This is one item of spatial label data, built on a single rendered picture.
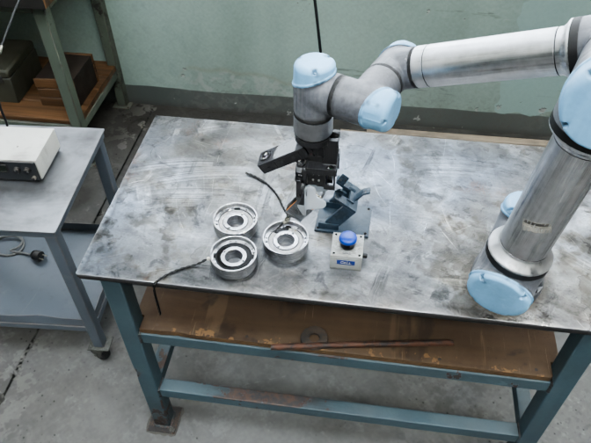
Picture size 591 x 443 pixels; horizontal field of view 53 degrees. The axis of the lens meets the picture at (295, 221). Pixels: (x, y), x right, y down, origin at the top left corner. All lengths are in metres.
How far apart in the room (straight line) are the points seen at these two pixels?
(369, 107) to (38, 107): 2.18
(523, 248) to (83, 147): 1.36
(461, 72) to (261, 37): 1.93
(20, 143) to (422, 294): 1.21
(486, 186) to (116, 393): 1.36
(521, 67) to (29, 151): 1.34
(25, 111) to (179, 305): 1.62
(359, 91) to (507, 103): 2.08
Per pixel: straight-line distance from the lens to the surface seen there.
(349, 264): 1.33
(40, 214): 1.77
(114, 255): 1.43
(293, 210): 1.29
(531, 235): 1.05
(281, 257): 1.33
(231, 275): 1.31
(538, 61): 1.03
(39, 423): 2.20
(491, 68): 1.05
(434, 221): 1.48
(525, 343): 1.63
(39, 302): 2.19
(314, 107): 1.08
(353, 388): 2.10
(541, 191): 0.99
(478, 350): 1.58
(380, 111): 1.02
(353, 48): 2.88
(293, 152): 1.17
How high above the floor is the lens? 1.84
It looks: 46 degrees down
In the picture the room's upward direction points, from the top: straight up
